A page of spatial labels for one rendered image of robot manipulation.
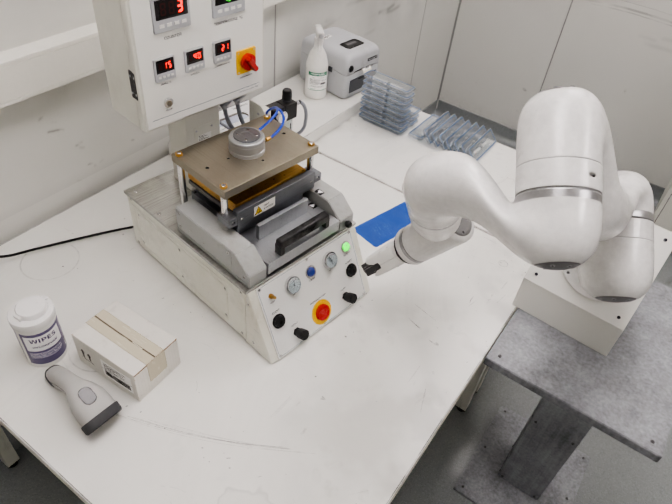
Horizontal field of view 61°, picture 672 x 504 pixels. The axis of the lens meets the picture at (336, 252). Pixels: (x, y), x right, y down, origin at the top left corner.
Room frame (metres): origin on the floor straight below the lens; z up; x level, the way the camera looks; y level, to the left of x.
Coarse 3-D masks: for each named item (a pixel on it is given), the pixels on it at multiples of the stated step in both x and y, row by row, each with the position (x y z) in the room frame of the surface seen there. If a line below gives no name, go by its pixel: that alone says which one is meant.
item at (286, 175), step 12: (288, 168) 1.08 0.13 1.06; (300, 168) 1.09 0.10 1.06; (192, 180) 1.03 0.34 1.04; (264, 180) 1.03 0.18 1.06; (276, 180) 1.03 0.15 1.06; (288, 180) 1.05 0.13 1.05; (204, 192) 1.00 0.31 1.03; (240, 192) 0.97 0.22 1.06; (252, 192) 0.98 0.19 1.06; (264, 192) 0.99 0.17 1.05; (228, 204) 0.95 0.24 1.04; (240, 204) 0.94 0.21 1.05
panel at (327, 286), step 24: (336, 240) 1.01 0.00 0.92; (312, 264) 0.94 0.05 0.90; (336, 264) 0.99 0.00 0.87; (264, 288) 0.84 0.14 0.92; (312, 288) 0.91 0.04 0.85; (336, 288) 0.96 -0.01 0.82; (360, 288) 1.00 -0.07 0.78; (264, 312) 0.81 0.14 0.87; (288, 312) 0.84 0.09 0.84; (312, 312) 0.88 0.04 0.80; (336, 312) 0.93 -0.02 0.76; (288, 336) 0.82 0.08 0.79
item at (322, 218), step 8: (320, 216) 0.99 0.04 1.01; (328, 216) 1.00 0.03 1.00; (304, 224) 0.95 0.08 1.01; (312, 224) 0.96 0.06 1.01; (320, 224) 0.98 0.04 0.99; (328, 224) 1.00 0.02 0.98; (288, 232) 0.92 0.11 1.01; (296, 232) 0.92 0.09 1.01; (304, 232) 0.94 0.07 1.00; (280, 240) 0.89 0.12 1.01; (288, 240) 0.90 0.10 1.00; (296, 240) 0.92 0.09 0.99; (280, 248) 0.88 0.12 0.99
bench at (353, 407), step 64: (384, 192) 1.46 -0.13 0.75; (512, 192) 1.54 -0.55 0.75; (64, 256) 1.02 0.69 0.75; (128, 256) 1.05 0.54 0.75; (448, 256) 1.19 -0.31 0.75; (512, 256) 1.23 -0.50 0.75; (0, 320) 0.79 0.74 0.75; (64, 320) 0.82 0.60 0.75; (192, 320) 0.86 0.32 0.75; (384, 320) 0.93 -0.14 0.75; (448, 320) 0.96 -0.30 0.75; (0, 384) 0.63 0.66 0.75; (192, 384) 0.69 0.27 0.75; (256, 384) 0.71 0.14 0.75; (320, 384) 0.73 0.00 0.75; (384, 384) 0.75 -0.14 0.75; (448, 384) 0.77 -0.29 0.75; (0, 448) 0.79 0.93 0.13; (64, 448) 0.51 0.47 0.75; (128, 448) 0.53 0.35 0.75; (192, 448) 0.54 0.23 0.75; (256, 448) 0.56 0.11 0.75; (320, 448) 0.58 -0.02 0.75; (384, 448) 0.59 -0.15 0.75
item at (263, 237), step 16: (288, 208) 1.00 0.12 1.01; (304, 208) 1.03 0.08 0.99; (320, 208) 1.06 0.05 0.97; (256, 224) 0.93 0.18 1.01; (272, 224) 0.96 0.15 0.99; (288, 224) 0.99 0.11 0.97; (336, 224) 1.02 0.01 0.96; (256, 240) 0.93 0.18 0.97; (272, 240) 0.93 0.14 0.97; (304, 240) 0.94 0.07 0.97; (320, 240) 0.98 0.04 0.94; (272, 256) 0.88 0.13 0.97; (288, 256) 0.90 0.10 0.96
